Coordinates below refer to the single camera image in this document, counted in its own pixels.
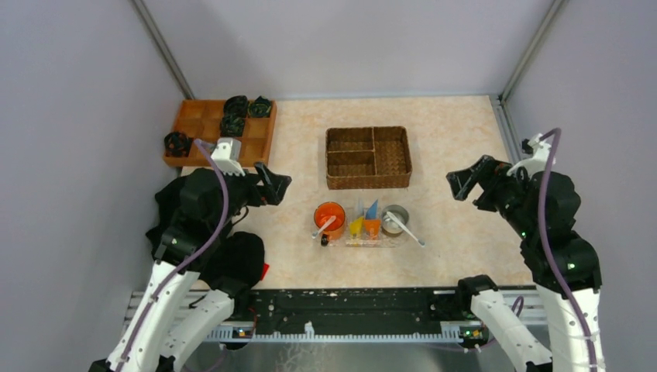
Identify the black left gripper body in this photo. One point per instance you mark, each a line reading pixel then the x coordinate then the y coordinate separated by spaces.
pixel 259 186

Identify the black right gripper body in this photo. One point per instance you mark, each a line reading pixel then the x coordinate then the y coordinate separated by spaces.
pixel 485 184

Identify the orange translucent plastic mug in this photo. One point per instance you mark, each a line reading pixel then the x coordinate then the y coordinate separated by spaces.
pixel 336 230

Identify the metal cup orange base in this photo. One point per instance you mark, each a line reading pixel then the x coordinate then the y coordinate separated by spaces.
pixel 401 211

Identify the brown wicker divided basket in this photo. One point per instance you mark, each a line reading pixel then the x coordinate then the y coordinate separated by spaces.
pixel 373 157

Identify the yellow toothbrush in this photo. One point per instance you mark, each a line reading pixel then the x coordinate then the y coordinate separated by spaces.
pixel 356 227

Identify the blue toothbrush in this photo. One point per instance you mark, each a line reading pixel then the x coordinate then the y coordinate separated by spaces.
pixel 371 212

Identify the clear textured plastic tray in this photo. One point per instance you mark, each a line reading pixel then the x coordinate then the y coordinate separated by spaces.
pixel 383 241

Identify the orange toothbrush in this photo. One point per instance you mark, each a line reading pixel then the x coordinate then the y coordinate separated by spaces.
pixel 372 229

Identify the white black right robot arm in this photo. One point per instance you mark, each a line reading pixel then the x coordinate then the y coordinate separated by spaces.
pixel 540 206

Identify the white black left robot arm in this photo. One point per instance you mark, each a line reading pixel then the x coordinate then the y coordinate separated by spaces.
pixel 177 311

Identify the orange wooden compartment tray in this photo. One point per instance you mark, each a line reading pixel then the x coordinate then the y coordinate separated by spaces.
pixel 202 118

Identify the black orange rolled sock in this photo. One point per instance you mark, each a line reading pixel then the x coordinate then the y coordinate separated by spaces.
pixel 177 144

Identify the black cloth pile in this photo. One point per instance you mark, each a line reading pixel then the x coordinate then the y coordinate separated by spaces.
pixel 237 255

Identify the black patterned rolled sock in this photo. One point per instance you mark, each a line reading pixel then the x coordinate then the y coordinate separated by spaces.
pixel 232 126

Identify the black green rolled sock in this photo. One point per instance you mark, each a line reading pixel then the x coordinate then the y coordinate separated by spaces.
pixel 260 108

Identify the red small object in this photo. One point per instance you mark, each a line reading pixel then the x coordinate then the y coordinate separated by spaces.
pixel 266 267

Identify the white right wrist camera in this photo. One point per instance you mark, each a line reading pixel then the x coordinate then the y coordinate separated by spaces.
pixel 538 149

